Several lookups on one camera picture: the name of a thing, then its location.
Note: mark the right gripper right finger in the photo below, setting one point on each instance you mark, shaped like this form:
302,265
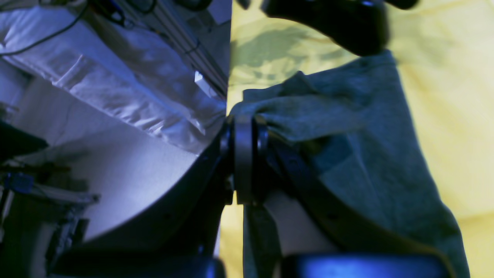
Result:
325,237

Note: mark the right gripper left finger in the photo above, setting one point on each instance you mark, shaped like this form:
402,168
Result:
173,238

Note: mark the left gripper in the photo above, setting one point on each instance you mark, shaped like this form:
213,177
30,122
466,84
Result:
358,26

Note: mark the dark green long-sleeve shirt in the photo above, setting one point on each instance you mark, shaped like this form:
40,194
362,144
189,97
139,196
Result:
353,126

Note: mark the yellow table cloth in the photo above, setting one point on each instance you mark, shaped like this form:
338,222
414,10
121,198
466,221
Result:
444,51

